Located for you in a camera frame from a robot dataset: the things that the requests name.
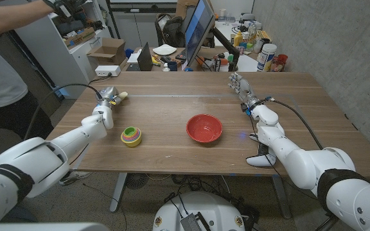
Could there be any person's bare forearm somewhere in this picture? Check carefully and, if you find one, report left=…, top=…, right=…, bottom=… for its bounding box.
left=0, top=0, right=56, bottom=37

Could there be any white wipes canister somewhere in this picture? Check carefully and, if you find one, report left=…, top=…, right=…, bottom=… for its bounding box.
left=256, top=43, right=278, bottom=73

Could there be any white game controller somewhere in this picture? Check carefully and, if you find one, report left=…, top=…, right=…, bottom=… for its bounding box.
left=245, top=133, right=278, bottom=167

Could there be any printed brown cardboard box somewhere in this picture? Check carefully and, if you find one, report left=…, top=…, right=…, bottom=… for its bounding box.
left=63, top=26, right=96, bottom=48

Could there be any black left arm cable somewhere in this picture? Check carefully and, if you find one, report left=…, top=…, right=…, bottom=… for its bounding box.
left=22, top=83, right=104, bottom=142

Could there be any open cardboard box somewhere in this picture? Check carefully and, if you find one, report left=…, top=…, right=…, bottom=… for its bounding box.
left=87, top=37, right=128, bottom=67

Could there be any white shelf unit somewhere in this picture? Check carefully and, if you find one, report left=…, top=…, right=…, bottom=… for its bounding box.
left=6, top=0, right=112, bottom=99

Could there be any white plate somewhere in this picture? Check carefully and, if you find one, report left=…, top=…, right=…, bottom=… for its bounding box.
left=152, top=44, right=177, bottom=56

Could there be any computer monitor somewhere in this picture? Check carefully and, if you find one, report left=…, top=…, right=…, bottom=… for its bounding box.
left=183, top=0, right=216, bottom=67

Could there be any black backpack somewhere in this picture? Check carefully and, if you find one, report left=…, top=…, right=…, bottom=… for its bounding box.
left=154, top=13, right=186, bottom=48

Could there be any white power box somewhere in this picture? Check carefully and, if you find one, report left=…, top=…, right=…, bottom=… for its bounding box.
left=94, top=65, right=121, bottom=78

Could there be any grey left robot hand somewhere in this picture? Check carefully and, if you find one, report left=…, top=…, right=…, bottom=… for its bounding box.
left=95, top=85, right=123, bottom=110

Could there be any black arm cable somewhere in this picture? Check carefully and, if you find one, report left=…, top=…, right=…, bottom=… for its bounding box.
left=263, top=98, right=324, bottom=151
left=22, top=83, right=104, bottom=142

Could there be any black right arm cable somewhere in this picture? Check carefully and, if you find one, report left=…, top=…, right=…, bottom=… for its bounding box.
left=263, top=98, right=324, bottom=151

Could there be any grey table leg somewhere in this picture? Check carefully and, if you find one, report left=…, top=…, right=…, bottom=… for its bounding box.
left=270, top=175, right=292, bottom=219
left=109, top=172, right=128, bottom=213

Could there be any black laptop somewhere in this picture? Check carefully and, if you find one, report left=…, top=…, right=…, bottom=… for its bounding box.
left=126, top=42, right=154, bottom=72

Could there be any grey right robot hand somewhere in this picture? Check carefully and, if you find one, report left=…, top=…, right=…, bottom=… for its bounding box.
left=227, top=72, right=263, bottom=112

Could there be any red bowl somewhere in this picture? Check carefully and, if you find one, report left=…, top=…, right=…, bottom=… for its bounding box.
left=186, top=114, right=224, bottom=144

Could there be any black floor cable bundle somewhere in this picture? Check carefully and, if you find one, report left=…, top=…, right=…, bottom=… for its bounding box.
left=164, top=175, right=260, bottom=222

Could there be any grey cabinet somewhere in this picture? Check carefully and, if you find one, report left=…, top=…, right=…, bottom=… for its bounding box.
left=109, top=3, right=178, bottom=51

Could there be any black teleoperation glove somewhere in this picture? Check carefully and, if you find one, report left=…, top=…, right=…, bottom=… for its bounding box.
left=42, top=0, right=86, bottom=20

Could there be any white robot torso base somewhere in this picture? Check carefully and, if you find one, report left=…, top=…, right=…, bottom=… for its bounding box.
left=152, top=191, right=246, bottom=231

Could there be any stack of colourful plastic cups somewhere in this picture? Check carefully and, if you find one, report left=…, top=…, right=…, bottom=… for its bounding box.
left=120, top=126, right=143, bottom=148

